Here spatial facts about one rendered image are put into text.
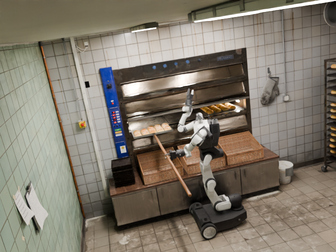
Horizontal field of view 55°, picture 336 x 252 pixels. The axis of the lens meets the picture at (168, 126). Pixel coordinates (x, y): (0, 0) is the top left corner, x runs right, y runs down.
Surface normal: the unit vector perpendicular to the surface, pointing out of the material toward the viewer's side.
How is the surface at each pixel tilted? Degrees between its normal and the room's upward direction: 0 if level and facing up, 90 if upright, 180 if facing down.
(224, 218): 0
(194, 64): 90
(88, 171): 90
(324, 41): 90
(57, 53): 90
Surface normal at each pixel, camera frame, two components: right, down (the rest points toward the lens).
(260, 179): 0.21, 0.25
